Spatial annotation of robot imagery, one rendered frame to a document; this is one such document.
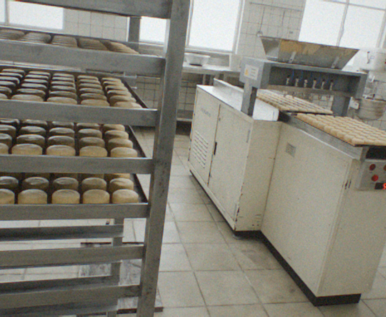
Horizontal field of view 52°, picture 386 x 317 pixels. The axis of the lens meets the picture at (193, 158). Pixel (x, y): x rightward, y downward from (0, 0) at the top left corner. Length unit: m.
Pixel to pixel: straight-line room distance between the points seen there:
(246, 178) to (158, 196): 1.82
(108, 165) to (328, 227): 1.53
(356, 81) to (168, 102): 2.17
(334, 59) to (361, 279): 1.30
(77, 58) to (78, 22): 4.80
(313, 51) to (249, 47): 3.33
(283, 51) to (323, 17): 3.96
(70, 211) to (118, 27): 4.81
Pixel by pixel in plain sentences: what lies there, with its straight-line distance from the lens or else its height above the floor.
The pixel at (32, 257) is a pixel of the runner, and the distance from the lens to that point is 0.79.
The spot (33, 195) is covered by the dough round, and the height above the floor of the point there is 0.97.
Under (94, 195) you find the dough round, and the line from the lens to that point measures 0.79.
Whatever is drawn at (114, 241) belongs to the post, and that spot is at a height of 0.65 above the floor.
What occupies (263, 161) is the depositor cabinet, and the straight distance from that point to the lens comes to 2.52.
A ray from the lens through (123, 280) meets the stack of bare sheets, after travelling 2.19.
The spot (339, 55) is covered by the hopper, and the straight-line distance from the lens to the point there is 2.66.
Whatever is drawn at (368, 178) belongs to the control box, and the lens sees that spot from 1.99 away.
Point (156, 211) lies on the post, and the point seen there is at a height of 0.98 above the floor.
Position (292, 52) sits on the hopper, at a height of 1.25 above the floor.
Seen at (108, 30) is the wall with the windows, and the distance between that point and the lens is 5.47.
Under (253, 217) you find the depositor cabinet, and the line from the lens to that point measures 2.66.
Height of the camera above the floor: 1.30
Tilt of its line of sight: 18 degrees down
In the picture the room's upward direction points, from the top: 8 degrees clockwise
